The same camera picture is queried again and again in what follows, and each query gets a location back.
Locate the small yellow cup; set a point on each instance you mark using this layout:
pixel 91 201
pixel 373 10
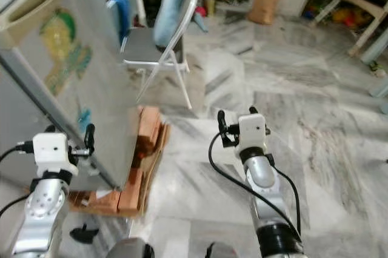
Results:
pixel 210 6

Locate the brown paper bag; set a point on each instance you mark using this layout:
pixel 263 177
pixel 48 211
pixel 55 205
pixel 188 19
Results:
pixel 265 3

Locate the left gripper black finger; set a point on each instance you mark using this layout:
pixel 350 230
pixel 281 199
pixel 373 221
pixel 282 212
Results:
pixel 90 137
pixel 50 129

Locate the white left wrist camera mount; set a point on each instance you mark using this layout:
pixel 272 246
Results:
pixel 50 149

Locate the small blue fridge sticker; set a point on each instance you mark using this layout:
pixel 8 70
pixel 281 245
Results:
pixel 83 120

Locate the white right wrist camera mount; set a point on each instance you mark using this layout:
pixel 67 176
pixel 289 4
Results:
pixel 253 129

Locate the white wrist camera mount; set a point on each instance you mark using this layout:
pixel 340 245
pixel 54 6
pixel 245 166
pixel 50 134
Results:
pixel 50 149
pixel 253 129

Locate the brown cardboard sheet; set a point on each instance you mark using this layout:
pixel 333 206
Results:
pixel 159 161

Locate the light blue cushion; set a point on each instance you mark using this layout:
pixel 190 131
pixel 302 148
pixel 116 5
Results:
pixel 173 3

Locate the yellow green fridge sticker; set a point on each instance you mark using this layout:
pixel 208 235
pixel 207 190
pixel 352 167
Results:
pixel 66 43

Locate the white folding chair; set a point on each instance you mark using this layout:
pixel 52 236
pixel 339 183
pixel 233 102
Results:
pixel 148 46

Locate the pale wooden stool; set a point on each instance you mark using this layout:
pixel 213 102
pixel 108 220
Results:
pixel 364 3

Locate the blue hanging cloth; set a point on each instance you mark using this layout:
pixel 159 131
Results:
pixel 121 13

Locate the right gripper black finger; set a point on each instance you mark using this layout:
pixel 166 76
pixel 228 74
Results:
pixel 223 128
pixel 253 111

